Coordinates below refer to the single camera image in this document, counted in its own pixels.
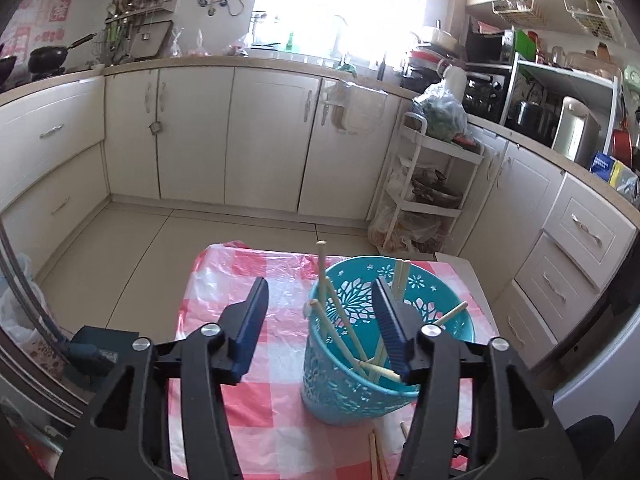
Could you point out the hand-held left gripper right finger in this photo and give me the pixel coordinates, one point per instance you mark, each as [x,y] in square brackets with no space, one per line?
[392,330]

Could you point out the dark blue box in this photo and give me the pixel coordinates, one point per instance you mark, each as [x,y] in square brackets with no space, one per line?
[95,350]

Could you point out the green bottle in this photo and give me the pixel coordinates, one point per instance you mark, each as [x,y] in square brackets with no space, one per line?
[290,42]

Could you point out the white plastic bag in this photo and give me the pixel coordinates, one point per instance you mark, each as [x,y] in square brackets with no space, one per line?
[30,290]

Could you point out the black frying pan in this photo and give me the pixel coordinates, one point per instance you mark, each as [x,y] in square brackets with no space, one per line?
[47,57]

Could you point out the grey cutting board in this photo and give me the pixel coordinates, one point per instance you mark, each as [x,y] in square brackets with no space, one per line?
[155,40]

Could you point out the blue plastic cutout basket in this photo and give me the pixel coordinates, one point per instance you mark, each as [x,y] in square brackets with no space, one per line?
[340,390]

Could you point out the pink wall stickers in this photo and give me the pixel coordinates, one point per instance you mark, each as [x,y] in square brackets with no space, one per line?
[30,25]

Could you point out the white hanging plastic bin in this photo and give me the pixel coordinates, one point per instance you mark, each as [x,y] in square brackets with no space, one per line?
[360,115]

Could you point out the black wok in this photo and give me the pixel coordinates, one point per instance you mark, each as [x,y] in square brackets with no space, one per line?
[5,70]

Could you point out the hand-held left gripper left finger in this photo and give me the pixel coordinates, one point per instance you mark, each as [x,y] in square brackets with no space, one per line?
[250,330]

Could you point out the red white checked tablecloth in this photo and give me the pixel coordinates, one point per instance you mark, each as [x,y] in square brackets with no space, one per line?
[280,425]

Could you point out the yellowish plastic bag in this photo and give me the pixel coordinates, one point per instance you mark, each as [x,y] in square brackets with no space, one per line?
[395,230]

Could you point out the dark cooking pot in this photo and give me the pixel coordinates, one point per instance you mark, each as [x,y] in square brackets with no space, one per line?
[525,115]

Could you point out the wall utensil rack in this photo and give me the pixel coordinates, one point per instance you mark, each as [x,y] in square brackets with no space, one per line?
[140,10]

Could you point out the red pot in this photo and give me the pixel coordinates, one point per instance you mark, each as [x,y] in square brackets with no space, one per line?
[625,145]

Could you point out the green vegetable bag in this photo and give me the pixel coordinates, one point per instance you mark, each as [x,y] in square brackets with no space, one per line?
[442,115]

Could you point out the white counter shelf rack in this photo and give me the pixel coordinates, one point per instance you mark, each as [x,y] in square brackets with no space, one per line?
[565,77]

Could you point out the clear plastic bag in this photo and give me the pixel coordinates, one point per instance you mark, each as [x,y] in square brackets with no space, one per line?
[20,310]

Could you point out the bright kitchen window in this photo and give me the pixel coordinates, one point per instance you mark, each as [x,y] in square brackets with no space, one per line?
[350,0]

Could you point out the black toaster oven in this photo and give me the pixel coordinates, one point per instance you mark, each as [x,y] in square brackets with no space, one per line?
[482,95]

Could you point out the cream kitchen base cabinet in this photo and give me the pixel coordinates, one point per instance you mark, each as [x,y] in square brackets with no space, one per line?
[200,135]
[50,170]
[530,195]

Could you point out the white jug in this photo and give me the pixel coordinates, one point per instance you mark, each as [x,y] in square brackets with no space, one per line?
[455,82]

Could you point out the black stool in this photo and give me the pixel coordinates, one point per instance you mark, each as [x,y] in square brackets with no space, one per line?
[590,435]

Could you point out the blue packet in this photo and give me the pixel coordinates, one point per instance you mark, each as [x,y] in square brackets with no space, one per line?
[605,166]

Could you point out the green cutting board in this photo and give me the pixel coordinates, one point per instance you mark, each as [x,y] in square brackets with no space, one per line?
[525,42]

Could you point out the white shelf cart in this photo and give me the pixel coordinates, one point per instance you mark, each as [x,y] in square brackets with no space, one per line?
[401,180]

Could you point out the knotted plastic bag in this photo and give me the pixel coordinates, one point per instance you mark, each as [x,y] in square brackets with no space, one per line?
[197,44]

